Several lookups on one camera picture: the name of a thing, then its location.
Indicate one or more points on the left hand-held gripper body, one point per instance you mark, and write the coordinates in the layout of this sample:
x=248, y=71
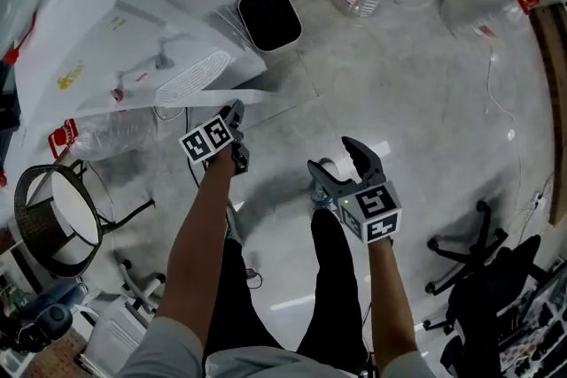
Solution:
x=204, y=141

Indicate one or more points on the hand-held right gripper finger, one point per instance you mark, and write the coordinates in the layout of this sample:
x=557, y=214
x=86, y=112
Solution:
x=365, y=159
x=325, y=178

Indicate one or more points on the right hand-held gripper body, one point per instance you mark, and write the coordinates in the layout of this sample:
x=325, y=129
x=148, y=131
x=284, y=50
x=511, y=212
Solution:
x=374, y=208

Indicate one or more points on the white water dispenser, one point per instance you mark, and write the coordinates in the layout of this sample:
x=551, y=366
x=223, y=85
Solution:
x=133, y=35

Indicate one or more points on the person's left forearm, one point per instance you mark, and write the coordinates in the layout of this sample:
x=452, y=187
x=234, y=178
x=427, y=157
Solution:
x=199, y=234

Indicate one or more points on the person's right forearm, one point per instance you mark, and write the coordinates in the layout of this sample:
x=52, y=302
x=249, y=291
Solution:
x=392, y=292

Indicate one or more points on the clear water bottle red cap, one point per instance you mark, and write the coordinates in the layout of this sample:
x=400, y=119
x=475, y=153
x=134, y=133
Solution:
x=487, y=4

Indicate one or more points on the person's right shoe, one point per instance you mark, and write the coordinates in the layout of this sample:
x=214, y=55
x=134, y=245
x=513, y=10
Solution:
x=321, y=197

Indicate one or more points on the person's shoe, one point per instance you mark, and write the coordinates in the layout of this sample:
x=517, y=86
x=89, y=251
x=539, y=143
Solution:
x=234, y=221
x=321, y=197

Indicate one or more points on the person's right leg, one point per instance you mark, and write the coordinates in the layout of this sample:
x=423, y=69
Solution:
x=332, y=279

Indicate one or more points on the person's leg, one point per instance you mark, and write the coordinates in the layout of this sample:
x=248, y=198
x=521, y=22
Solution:
x=332, y=279
x=235, y=301

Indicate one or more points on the person's left shoe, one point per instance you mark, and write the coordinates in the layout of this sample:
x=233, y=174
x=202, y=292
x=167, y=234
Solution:
x=234, y=221

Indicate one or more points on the black waste bin white rim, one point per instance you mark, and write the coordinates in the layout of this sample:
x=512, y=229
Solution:
x=269, y=17

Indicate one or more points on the black office chair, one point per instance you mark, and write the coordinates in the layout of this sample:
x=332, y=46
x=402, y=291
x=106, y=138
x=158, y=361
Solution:
x=487, y=292

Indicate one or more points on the person's left leg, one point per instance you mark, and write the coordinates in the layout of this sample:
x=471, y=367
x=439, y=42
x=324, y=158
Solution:
x=235, y=301

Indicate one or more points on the white office chair base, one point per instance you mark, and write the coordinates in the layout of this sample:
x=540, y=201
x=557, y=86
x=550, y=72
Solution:
x=142, y=285

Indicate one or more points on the dark wicker stool white seat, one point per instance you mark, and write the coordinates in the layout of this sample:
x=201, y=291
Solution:
x=57, y=217

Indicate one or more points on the white power strip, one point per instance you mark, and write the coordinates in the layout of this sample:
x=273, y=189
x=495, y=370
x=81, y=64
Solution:
x=540, y=200

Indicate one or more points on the wooden board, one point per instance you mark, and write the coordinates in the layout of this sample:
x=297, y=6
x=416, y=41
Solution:
x=556, y=102

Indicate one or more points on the cluttered storage shelf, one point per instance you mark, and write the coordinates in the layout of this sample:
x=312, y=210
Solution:
x=536, y=332

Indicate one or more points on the person's grey shirt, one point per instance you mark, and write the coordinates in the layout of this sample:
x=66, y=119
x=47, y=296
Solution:
x=177, y=354

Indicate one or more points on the white floor appliance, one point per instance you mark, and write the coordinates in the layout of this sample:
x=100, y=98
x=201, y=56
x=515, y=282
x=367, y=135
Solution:
x=113, y=336

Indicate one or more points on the dark blue chair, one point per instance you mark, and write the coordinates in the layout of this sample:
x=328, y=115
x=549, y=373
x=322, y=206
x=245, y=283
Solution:
x=44, y=314

